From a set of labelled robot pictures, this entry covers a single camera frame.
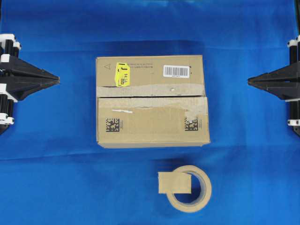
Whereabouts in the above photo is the beige tape roll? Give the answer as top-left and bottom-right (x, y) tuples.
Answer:
(166, 165), (212, 213)

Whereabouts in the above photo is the blue table cloth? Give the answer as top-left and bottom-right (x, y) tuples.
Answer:
(0, 0), (300, 225)

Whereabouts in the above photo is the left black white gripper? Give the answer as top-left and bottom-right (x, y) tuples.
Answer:
(0, 34), (60, 134)

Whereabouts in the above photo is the white barcode label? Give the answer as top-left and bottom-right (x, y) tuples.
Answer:
(163, 65), (190, 78)

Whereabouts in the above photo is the brown cardboard box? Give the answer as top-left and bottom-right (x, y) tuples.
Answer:
(96, 55), (210, 149)

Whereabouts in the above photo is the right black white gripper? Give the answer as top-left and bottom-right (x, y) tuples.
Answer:
(248, 35), (300, 136)

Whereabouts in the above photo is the yellow sticker label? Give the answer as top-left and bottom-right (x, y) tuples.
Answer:
(115, 62), (130, 87)

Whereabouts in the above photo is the beige tape strip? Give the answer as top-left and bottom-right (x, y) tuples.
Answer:
(158, 172), (192, 194)

